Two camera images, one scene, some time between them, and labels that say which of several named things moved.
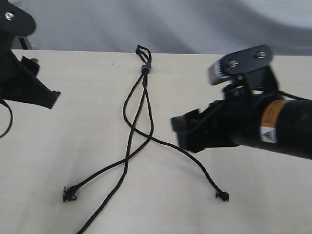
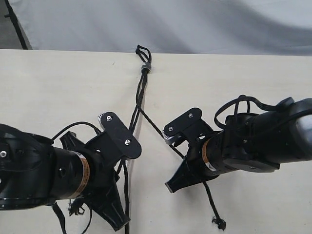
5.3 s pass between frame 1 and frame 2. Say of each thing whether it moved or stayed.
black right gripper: moved
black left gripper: moved
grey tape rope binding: stayed
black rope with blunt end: moved
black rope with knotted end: moved
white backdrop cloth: stayed
